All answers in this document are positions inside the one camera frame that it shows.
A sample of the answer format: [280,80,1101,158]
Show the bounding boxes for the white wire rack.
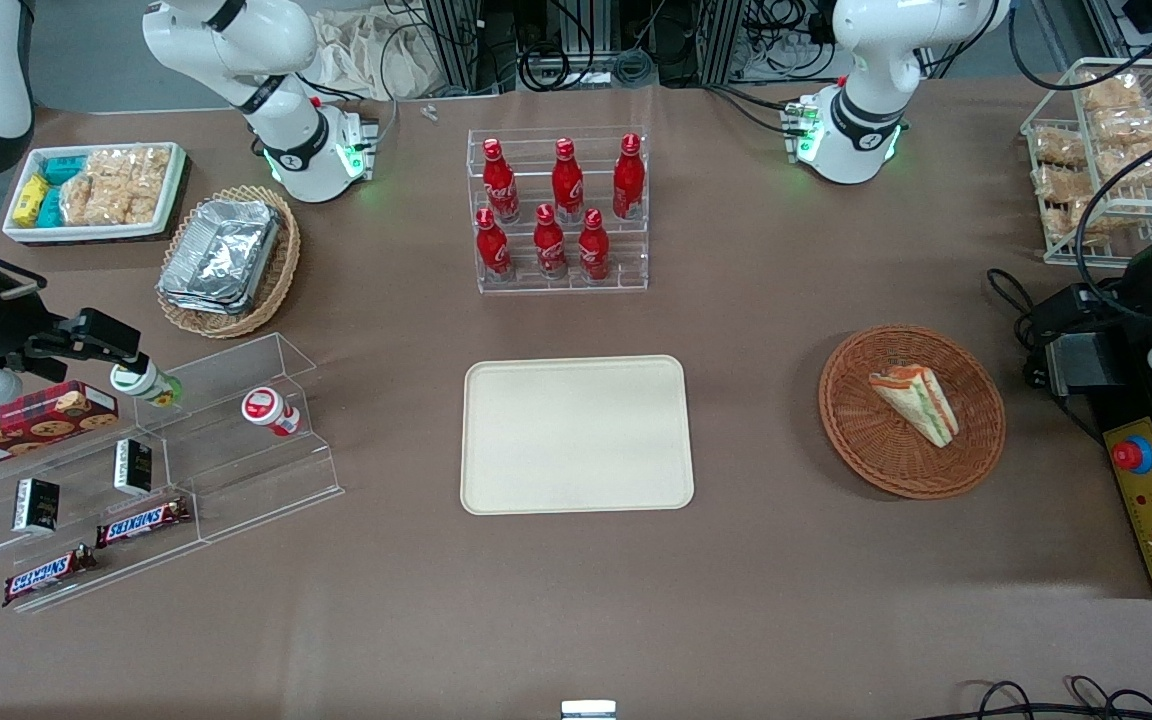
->
[1020,56,1152,269]

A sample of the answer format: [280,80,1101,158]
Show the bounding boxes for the cream cloth bag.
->
[310,8,439,102]

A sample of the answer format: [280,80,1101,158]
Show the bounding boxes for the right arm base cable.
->
[296,72,400,151]

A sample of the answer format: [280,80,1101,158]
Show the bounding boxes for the green cap small bottle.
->
[109,357,183,409]

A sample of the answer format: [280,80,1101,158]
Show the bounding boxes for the clear acrylic bottle rack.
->
[465,126,651,296]

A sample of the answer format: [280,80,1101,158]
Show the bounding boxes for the black floor cables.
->
[936,677,1152,720]

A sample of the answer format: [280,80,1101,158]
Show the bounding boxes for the black background cable bundle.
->
[519,0,709,93]

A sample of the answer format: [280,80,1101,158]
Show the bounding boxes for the round brown wicker basket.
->
[817,324,1008,501]

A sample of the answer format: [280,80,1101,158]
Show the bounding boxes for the triangular sandwich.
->
[868,364,961,449]

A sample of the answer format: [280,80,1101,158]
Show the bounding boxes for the red plaid cookie box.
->
[0,380,121,478]

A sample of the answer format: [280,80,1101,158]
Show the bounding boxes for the small black white box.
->
[113,438,155,498]
[11,477,62,534]

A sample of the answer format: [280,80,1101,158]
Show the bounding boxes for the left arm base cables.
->
[704,82,809,138]

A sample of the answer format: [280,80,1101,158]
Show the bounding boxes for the yellow snack packet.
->
[13,174,51,228]

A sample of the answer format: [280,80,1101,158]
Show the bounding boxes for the black power box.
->
[1023,282,1129,399]

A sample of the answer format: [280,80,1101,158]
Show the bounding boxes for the beige plastic tray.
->
[459,354,696,517]

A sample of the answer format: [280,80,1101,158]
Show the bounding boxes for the red cap yogurt bottle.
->
[240,386,303,438]

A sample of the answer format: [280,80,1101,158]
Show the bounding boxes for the red cola bottle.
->
[482,138,521,224]
[612,133,647,222]
[475,207,513,282]
[533,203,570,280]
[550,138,586,224]
[577,207,612,282]

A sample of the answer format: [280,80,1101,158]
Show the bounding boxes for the white rectangular snack tray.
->
[2,142,189,246]

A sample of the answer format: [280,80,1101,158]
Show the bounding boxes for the aluminium foil container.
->
[159,276,255,317]
[162,198,283,301]

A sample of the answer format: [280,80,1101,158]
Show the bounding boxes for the Snickers chocolate bar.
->
[95,497,193,549]
[2,544,98,609]

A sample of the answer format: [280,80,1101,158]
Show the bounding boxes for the clear fried snack bag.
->
[1032,127,1089,167]
[1080,71,1144,112]
[1044,196,1114,248]
[1090,104,1152,147]
[1100,139,1152,192]
[1032,164,1094,202]

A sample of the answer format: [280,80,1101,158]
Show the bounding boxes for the oval wicker basket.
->
[155,184,303,340]

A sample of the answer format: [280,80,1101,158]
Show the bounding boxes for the clear rice cracker bag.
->
[60,174,132,227]
[86,146,173,187]
[126,170,171,225]

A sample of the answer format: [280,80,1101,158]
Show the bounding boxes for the black looped table cable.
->
[985,267,1049,347]

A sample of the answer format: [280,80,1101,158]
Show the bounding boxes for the clear acrylic stepped shelf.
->
[0,332,346,615]

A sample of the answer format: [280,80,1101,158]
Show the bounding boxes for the aluminium frame post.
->
[708,0,749,87]
[422,0,520,97]

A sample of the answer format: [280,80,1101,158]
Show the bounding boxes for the black countertop appliance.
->
[1084,250,1152,601]

